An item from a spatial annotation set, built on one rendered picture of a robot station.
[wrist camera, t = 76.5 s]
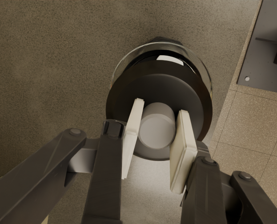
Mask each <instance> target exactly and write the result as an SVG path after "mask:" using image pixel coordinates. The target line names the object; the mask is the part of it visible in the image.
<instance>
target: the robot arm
mask: <svg viewBox="0 0 277 224"><path fill-rule="evenodd" d="M143 107H144V101H143V99H139V98H137V99H135V101H134V104H133V107H132V110H131V113H130V116H129V119H128V122H127V123H126V122H123V121H119V120H113V119H107V120H104V121H103V126H102V130H101V135H100V138H94V139H93V138H87V133H86V132H85V131H83V130H81V129H77V128H67V129H65V130H63V131H62V132H61V133H59V134H58V135H57V136H55V137H54V138H53V139H51V140H50V141H49V142H48V143H46V144H45V145H44V146H42V147H41V148H40V149H38V150H37V151H35V152H34V153H33V154H32V155H30V156H29V157H28V158H26V159H25V160H24V161H22V162H21V163H20V164H18V165H17V166H16V167H14V168H13V169H12V170H11V171H9V172H8V173H6V174H5V175H4V176H2V177H1V178H0V224H41V223H42V222H43V221H44V220H45V218H46V217H47V216H48V214H49V213H50V212H51V211H52V210H53V208H54V207H55V206H56V204H57V203H58V202H59V201H60V199H61V198H62V197H63V196H64V194H65V193H66V192H67V191H68V189H69V188H70V187H71V186H72V184H73V183H74V182H75V181H76V179H77V178H78V176H79V174H80V173H92V176H91V180H90V184H89V188H88V194H87V198H86V202H85V207H84V212H83V216H82V220H81V224H123V221H122V220H120V206H121V180H122V179H123V180H124V178H126V177H127V174H128V169H129V166H130V162H131V159H132V155H133V151H134V147H135V144H136V140H137V136H138V131H139V126H140V122H141V116H142V112H143ZM169 153H170V190H171V192H173V193H176V194H181V193H183V191H184V188H185V186H186V190H185V193H184V195H183V198H182V201H181V204H180V207H182V212H181V224H277V208H276V206H275V205H274V204H273V202H272V201H271V200H270V198H269V197H268V196H267V194H266V193H265V191H264V190H263V189H262V187H261V186H260V185H259V183H258V182H257V181H256V179H255V178H254V177H252V176H251V175H250V174H248V173H246V172H242V171H237V170H236V171H233V173H232V175H231V176H230V175H228V174H226V173H223V172H221V171H220V167H219V164H218V163H217V162H216V161H215V160H213V159H211V156H210V153H209V149H208V146H207V145H206V144H205V143H204V142H201V141H197V140H195V138H194V134H193V129H192V125H191V121H190V117H189V113H188V111H185V110H180V111H179V113H178V116H177V120H176V136H175V139H174V141H173V142H172V143H171V144H170V146H169Z"/></svg>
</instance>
